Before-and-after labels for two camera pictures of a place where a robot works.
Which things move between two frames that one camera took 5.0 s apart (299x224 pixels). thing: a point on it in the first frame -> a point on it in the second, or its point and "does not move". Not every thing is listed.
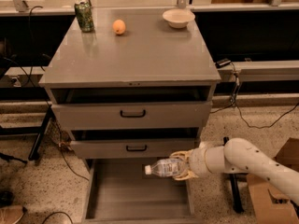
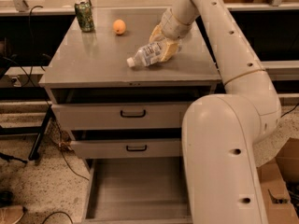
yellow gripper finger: (188, 175) -> (171, 49)
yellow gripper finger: (178, 154) -> (157, 35)
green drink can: (84, 14) does not move
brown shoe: (11, 214) does not move
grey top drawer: (132, 107) does not move
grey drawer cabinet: (128, 100) does not move
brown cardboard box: (272, 205) does not move
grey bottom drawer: (120, 191) does not move
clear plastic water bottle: (165, 167) -> (148, 56)
